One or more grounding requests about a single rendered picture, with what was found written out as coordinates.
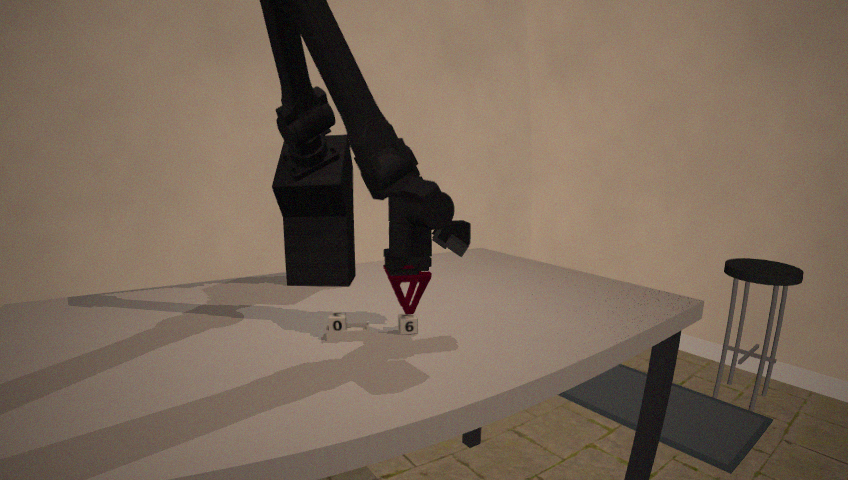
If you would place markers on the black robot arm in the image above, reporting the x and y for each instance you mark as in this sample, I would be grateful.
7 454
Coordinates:
380 155

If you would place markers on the white calendar cube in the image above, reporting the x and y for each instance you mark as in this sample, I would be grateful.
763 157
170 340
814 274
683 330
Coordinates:
337 321
407 324

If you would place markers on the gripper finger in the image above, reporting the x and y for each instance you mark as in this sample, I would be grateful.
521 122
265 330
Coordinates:
411 288
423 277

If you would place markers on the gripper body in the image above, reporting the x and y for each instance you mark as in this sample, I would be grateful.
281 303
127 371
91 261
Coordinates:
398 254

